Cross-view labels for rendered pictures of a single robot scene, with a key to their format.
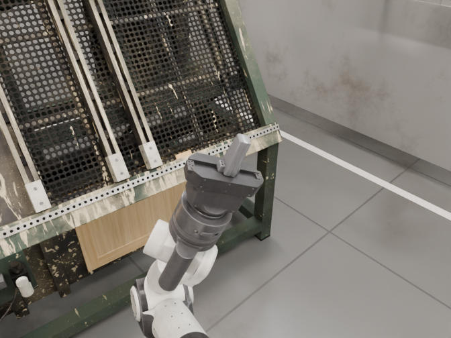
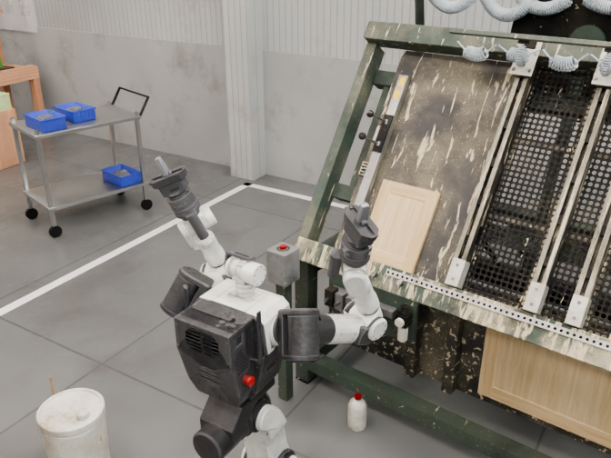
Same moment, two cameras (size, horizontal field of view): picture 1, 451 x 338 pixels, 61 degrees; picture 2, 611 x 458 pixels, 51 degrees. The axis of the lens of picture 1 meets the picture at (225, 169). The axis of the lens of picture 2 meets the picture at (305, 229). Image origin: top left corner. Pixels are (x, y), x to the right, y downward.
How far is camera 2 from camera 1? 149 cm
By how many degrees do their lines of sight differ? 63
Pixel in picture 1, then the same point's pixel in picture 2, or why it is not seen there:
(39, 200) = (453, 275)
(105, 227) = (514, 360)
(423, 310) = not seen: outside the picture
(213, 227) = (344, 245)
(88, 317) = (438, 421)
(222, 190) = (350, 226)
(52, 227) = (446, 303)
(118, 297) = (474, 433)
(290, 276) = not seen: outside the picture
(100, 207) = (492, 318)
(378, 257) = not seen: outside the picture
